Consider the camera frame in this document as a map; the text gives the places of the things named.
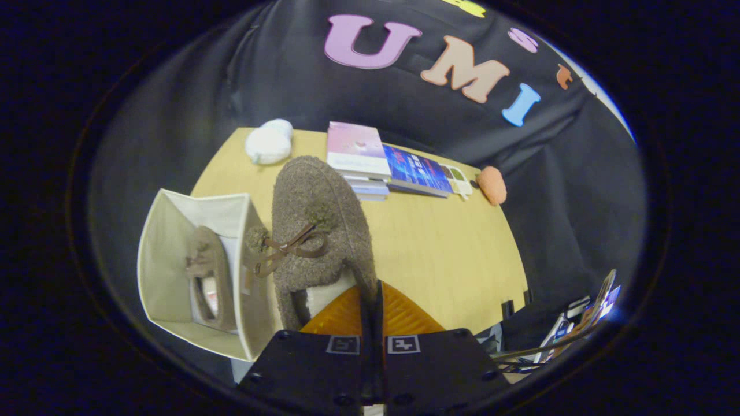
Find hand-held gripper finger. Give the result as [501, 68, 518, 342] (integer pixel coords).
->
[373, 280, 512, 416]
[237, 281, 375, 416]

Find pale blue cover book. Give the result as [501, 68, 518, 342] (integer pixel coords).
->
[351, 184, 390, 202]

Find pink cover book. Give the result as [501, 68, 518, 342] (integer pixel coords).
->
[327, 121, 393, 181]

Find brown fuzzy shoe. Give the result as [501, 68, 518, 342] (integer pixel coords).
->
[185, 225, 238, 333]
[245, 155, 379, 331]

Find dark blue cover book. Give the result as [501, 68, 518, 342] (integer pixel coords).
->
[382, 144, 454, 199]

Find black backdrop cloth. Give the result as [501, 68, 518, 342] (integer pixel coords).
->
[87, 0, 648, 353]

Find thin white book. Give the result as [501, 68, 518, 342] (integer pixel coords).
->
[346, 175, 391, 189]

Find grey fabric storage box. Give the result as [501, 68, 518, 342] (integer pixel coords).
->
[137, 188, 284, 362]

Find orange sponge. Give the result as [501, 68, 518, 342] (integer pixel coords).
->
[476, 166, 508, 206]

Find black cable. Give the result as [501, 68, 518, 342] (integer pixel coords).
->
[491, 331, 586, 363]

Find white and green leaflet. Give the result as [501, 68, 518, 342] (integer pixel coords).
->
[442, 165, 475, 201]

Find white plush toy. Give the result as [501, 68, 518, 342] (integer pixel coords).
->
[245, 118, 294, 166]

